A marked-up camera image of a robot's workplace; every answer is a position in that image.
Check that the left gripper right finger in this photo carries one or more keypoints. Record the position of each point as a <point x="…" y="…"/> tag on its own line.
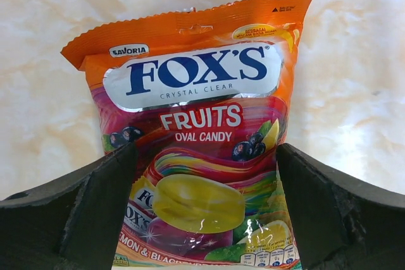
<point x="339" y="221"/>

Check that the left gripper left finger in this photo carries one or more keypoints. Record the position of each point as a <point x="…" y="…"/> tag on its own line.
<point x="72" y="222"/>

